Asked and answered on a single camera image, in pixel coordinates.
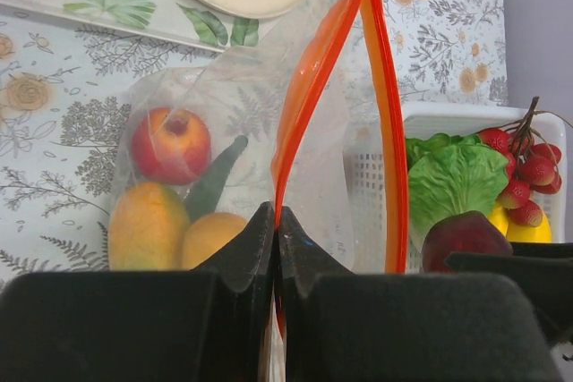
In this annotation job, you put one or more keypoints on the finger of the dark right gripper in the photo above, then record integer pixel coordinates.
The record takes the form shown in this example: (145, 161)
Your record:
(543, 271)

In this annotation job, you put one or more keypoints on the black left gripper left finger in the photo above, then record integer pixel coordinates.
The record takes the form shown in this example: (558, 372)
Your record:
(208, 324)

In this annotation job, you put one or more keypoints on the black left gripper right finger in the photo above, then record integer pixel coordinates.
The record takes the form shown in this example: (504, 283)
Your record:
(430, 327)

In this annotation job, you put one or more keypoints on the brown passion fruit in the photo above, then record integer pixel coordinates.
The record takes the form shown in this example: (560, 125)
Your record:
(467, 232)

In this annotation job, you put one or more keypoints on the small orange fruit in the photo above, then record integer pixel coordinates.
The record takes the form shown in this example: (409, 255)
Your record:
(207, 236)

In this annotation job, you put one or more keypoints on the orange mango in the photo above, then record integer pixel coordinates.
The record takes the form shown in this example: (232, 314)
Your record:
(146, 228)

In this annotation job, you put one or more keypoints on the green chili pepper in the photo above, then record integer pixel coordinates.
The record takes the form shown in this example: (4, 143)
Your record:
(204, 196)

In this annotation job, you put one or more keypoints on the red apple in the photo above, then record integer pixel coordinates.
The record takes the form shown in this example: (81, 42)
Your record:
(171, 146)

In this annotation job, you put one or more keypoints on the clear orange-zip bag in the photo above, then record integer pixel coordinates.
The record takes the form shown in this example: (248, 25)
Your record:
(293, 95)

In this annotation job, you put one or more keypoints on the lychee bunch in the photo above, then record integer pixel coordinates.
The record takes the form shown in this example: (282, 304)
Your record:
(533, 166)

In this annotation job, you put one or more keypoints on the green lettuce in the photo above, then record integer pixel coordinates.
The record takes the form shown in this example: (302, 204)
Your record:
(450, 175)

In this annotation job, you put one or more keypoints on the white plastic basket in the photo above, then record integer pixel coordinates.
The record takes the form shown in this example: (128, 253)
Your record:
(364, 171)

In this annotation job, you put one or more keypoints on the floral table mat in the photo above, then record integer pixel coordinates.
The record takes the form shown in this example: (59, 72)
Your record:
(63, 110)

